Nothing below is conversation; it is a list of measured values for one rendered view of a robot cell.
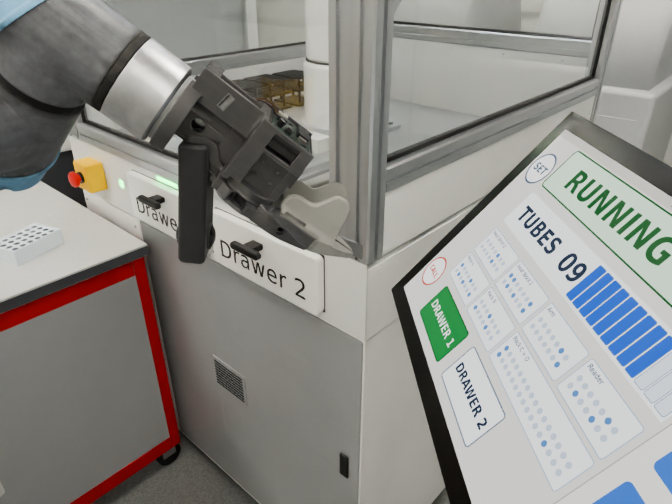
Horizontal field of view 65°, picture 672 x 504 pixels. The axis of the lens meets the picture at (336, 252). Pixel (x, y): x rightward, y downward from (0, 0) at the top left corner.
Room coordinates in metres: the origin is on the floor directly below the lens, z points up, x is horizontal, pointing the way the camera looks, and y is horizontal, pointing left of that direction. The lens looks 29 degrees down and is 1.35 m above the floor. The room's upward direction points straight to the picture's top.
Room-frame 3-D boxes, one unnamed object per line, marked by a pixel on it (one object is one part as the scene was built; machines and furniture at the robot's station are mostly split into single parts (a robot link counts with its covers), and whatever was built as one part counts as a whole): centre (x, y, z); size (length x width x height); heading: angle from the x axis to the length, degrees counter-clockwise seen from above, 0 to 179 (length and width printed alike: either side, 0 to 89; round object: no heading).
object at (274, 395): (1.38, 0.01, 0.40); 1.03 x 0.95 x 0.80; 48
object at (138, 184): (1.06, 0.37, 0.87); 0.29 x 0.02 x 0.11; 48
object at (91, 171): (1.27, 0.62, 0.88); 0.07 x 0.05 x 0.07; 48
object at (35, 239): (1.08, 0.71, 0.78); 0.12 x 0.08 x 0.04; 156
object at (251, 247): (0.83, 0.15, 0.91); 0.07 x 0.04 x 0.01; 48
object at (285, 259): (0.85, 0.13, 0.87); 0.29 x 0.02 x 0.11; 48
